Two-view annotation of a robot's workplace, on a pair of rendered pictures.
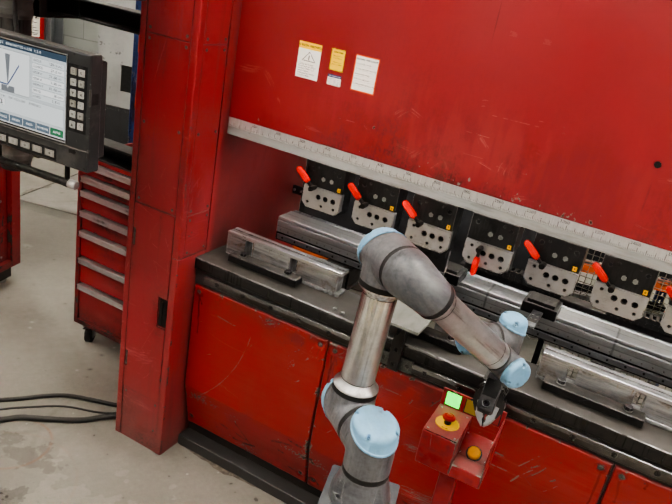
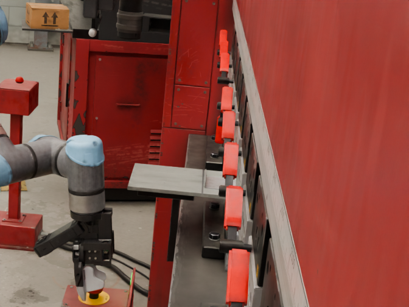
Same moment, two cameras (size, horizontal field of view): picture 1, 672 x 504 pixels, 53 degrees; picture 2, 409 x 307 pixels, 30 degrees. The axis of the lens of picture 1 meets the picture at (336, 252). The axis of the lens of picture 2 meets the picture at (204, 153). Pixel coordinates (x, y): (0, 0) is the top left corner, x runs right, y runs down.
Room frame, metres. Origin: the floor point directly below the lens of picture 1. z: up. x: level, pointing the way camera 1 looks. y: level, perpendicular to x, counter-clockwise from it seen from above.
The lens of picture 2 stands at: (1.22, -1.94, 1.66)
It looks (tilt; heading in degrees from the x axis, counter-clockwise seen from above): 18 degrees down; 65
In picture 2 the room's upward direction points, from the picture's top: 6 degrees clockwise
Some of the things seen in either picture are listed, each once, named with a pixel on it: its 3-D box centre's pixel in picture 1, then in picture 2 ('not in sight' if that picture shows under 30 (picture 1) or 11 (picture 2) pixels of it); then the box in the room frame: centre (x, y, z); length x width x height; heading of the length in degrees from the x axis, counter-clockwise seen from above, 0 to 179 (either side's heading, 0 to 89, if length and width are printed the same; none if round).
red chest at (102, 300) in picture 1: (149, 256); not in sight; (3.04, 0.90, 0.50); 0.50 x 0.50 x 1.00; 66
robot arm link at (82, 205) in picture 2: not in sight; (87, 199); (1.64, -0.50, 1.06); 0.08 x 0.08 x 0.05
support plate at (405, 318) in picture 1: (407, 309); (182, 180); (1.96, -0.26, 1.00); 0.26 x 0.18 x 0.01; 156
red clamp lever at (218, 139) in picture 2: (476, 260); (224, 123); (1.98, -0.44, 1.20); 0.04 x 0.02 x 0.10; 156
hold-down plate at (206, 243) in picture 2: (421, 332); (213, 228); (2.03, -0.33, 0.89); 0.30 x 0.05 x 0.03; 66
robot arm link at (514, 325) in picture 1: (509, 334); (84, 164); (1.63, -0.50, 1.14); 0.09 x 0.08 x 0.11; 116
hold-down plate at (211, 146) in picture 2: (264, 268); (213, 152); (2.29, 0.25, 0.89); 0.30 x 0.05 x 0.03; 66
